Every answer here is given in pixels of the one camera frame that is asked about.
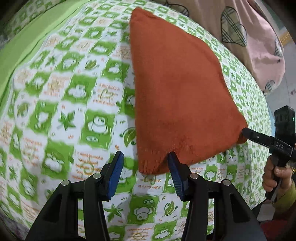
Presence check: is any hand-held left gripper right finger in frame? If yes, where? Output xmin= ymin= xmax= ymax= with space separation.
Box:
xmin=168 ymin=152 xmax=267 ymax=241

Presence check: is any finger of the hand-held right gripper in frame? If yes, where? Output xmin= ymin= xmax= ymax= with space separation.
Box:
xmin=242 ymin=127 xmax=272 ymax=150

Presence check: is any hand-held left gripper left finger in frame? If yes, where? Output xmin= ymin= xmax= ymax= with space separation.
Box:
xmin=25 ymin=151 xmax=125 ymax=241

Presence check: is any orange knit sweater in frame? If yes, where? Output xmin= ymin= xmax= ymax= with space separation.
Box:
xmin=129 ymin=7 xmax=248 ymax=175

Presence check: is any person's right forearm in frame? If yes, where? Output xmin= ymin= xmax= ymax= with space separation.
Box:
xmin=272 ymin=179 xmax=296 ymax=205

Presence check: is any person's right hand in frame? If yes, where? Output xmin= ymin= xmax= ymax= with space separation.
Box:
xmin=262 ymin=155 xmax=296 ymax=193

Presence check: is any pink heart-patterned pillow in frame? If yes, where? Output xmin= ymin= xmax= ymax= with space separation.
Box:
xmin=159 ymin=0 xmax=286 ymax=96

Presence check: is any green patterned bed sheet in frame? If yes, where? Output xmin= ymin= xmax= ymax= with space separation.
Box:
xmin=0 ymin=0 xmax=274 ymax=241

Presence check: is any dark red cloth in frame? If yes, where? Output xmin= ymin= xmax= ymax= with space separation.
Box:
xmin=254 ymin=218 xmax=296 ymax=241

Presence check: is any floral blanket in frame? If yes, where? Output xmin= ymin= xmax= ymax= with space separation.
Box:
xmin=0 ymin=204 xmax=30 ymax=241

